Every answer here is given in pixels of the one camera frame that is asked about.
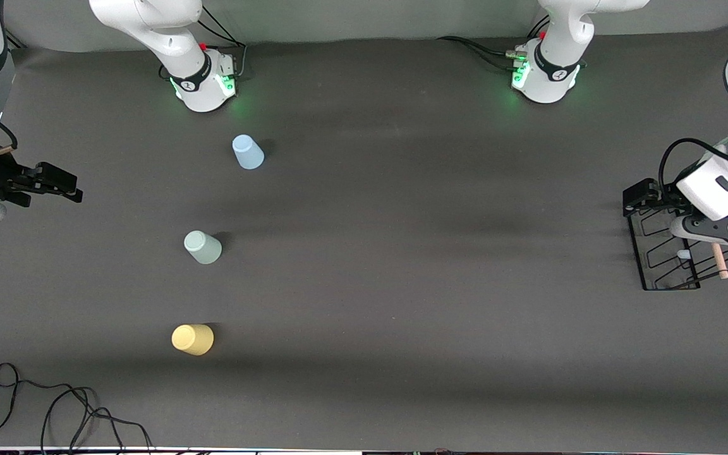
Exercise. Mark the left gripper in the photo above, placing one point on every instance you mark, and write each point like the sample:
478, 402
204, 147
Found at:
662, 195

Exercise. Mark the pale green plastic cup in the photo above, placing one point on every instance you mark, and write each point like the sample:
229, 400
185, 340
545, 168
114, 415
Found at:
203, 248

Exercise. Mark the yellow plastic cup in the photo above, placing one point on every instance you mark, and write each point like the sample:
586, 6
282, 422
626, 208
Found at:
193, 339

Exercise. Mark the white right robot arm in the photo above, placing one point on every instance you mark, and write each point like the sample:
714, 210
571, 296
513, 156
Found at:
149, 25

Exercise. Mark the light blue plastic cup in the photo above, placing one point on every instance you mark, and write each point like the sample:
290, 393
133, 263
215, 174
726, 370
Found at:
248, 153

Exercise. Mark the dark grey table mat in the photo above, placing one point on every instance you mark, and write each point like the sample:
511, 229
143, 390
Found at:
402, 347

